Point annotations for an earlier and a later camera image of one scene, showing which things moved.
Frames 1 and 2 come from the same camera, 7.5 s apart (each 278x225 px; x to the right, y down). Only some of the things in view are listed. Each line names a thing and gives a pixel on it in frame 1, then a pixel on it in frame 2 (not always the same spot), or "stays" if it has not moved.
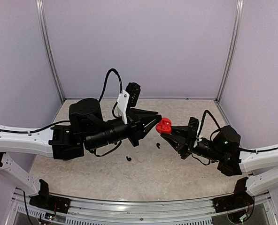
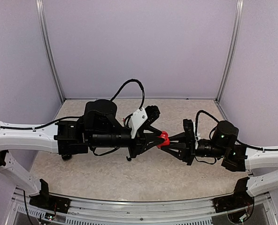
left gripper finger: x=149 y=123 -> x=151 y=143
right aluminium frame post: x=239 y=17 stays
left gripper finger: x=142 y=113 -> x=156 y=132
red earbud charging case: x=164 y=126 -> x=164 y=135
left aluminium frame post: x=40 y=7 stays
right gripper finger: x=178 y=131 -> x=181 y=138
